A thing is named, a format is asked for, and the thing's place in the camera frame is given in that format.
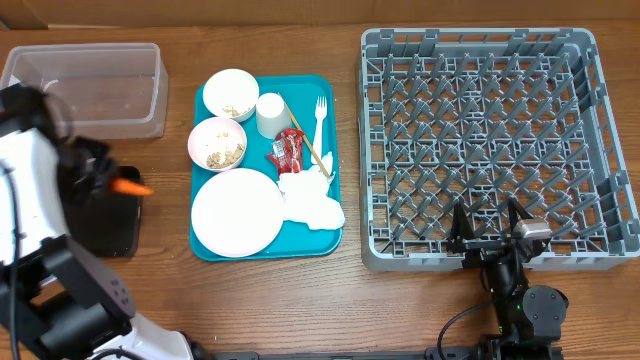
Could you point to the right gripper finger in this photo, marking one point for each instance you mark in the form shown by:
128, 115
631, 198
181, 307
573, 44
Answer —
516, 212
461, 227

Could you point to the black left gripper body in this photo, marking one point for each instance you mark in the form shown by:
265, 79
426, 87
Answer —
82, 169

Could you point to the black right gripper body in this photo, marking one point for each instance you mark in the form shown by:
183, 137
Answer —
482, 252

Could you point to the orange carrot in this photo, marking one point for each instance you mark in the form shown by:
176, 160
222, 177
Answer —
129, 187

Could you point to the pink bowl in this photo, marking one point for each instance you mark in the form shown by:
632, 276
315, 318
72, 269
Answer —
217, 144

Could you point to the white bowl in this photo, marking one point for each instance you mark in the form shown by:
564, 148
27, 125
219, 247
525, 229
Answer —
231, 93

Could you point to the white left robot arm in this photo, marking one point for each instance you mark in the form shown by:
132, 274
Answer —
57, 299

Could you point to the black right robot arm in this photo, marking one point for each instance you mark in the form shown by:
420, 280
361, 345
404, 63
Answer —
529, 317

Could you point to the black waste tray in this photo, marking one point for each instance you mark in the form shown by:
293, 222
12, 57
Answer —
105, 222

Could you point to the grey dishwasher rack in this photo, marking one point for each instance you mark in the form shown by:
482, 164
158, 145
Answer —
476, 117

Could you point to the clear plastic bin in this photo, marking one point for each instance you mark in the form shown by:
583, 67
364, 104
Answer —
111, 90

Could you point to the pink plate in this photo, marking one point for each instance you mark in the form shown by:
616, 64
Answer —
237, 213

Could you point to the crumpled white tissue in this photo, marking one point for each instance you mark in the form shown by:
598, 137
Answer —
306, 199

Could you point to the white plastic fork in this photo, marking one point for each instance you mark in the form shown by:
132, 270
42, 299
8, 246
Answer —
320, 115

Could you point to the red snack wrapper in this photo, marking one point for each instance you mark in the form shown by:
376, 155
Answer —
287, 151

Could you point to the white upside-down cup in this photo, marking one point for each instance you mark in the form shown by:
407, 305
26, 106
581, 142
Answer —
271, 115

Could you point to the wooden chopstick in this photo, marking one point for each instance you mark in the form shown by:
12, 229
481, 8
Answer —
307, 142

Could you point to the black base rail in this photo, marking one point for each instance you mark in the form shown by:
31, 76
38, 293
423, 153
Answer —
340, 356

